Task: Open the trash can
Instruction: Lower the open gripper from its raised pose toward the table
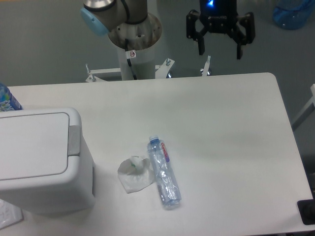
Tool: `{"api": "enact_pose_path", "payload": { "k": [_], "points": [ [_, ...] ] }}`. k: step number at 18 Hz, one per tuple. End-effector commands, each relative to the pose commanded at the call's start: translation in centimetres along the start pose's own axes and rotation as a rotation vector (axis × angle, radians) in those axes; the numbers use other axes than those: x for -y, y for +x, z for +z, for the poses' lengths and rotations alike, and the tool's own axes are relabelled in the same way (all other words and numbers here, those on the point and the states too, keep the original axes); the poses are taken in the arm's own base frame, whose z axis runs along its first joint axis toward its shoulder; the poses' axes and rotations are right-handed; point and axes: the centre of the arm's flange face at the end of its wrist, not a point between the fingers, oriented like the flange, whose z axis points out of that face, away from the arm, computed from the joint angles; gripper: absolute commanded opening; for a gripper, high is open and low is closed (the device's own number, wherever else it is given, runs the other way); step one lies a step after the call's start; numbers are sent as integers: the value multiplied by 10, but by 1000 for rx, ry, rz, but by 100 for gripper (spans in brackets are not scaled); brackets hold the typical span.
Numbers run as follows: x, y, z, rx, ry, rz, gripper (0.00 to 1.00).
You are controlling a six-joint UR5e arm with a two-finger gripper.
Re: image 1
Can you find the crumpled white tissue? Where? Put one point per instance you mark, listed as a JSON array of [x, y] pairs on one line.
[[135, 174]]

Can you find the blue water jug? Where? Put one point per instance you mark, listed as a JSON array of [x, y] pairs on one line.
[[292, 14]]

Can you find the crushed clear plastic bottle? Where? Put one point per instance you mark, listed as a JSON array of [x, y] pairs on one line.
[[167, 185]]

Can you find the black device at edge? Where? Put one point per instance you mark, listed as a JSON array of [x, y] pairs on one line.
[[307, 211]]

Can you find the blue labelled bottle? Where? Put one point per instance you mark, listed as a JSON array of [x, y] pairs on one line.
[[7, 100]]

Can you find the white frame at right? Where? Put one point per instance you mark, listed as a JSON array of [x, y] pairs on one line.
[[306, 110]]

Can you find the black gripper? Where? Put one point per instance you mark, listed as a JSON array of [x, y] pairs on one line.
[[219, 16]]

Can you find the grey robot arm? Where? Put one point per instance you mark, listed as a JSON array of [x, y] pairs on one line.
[[102, 16]]

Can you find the white push-lid trash can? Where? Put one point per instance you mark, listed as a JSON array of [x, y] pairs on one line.
[[45, 163]]

